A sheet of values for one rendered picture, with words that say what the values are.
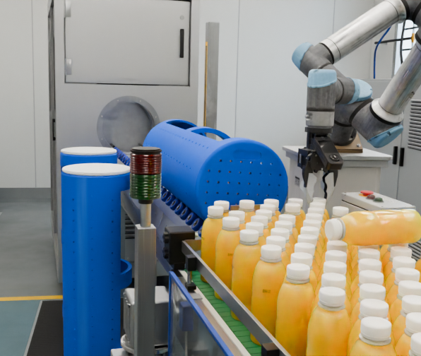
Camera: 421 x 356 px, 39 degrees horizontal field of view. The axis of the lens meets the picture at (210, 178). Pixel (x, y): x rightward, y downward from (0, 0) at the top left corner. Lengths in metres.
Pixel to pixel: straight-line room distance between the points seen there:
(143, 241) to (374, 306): 0.51
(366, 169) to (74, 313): 1.27
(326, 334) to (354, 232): 0.29
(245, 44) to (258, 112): 0.81
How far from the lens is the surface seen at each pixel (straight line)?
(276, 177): 1.73
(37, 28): 6.90
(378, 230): 1.16
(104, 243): 2.36
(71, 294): 2.47
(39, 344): 3.00
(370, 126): 2.04
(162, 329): 1.51
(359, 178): 2.17
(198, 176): 1.65
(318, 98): 1.58
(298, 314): 1.02
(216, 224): 1.44
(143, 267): 1.22
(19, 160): 6.97
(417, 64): 1.92
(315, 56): 1.72
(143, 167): 1.16
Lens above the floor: 1.39
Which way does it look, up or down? 9 degrees down
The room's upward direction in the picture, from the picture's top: 2 degrees clockwise
